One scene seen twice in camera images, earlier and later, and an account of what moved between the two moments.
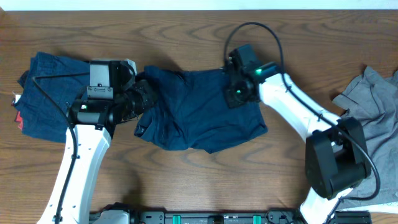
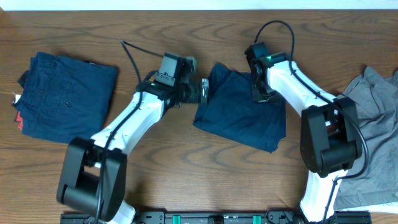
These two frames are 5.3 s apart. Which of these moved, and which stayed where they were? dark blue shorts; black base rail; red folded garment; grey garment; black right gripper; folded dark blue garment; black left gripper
Moved: black right gripper; black left gripper; dark blue shorts
Stayed: grey garment; folded dark blue garment; black base rail; red folded garment
